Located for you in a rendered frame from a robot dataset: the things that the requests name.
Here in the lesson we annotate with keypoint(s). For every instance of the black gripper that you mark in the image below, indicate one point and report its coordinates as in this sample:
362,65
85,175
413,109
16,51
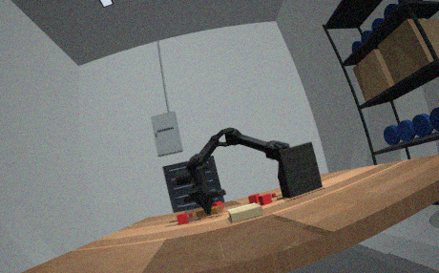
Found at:
206,201

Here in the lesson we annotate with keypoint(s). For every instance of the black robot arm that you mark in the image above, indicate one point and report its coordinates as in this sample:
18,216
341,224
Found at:
197,163

